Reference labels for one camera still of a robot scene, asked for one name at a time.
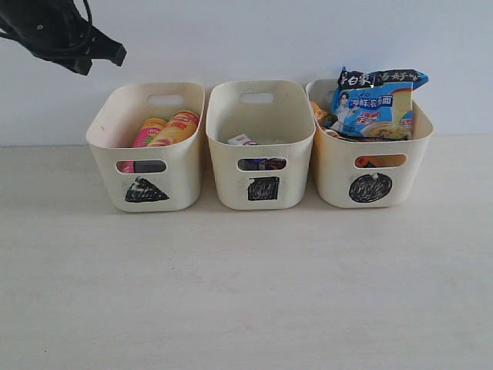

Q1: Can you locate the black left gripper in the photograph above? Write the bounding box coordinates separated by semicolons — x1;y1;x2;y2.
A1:
1;1;127;76

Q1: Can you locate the pink Lays chips can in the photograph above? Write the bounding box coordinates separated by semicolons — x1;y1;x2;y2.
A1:
117;117;168;173

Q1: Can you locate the yellow Lays chips can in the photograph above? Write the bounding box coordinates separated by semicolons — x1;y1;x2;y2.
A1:
146;109;200;147

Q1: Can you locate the purple drink carton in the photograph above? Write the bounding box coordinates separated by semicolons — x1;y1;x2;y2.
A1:
238;158;287;171

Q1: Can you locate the orange instant noodle packet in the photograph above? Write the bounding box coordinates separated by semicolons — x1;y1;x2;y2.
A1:
310;101;407;168

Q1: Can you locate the blue instant noodle packet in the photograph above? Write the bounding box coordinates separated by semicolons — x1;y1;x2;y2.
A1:
331;68;428;141

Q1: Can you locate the white blue milk carton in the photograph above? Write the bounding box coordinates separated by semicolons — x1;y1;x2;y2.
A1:
226;133;257;146

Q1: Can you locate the cream left plastic bin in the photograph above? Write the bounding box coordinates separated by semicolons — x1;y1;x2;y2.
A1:
86;82;206;212

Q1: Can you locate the cream plastic bin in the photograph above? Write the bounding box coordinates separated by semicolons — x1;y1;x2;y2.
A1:
206;80;315;210
86;82;206;212
306;79;433;208

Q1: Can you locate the cream middle plastic bin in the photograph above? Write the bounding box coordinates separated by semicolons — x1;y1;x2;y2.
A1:
206;80;315;210

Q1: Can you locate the cream right plastic bin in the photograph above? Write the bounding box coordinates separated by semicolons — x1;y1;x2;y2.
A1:
306;79;433;208

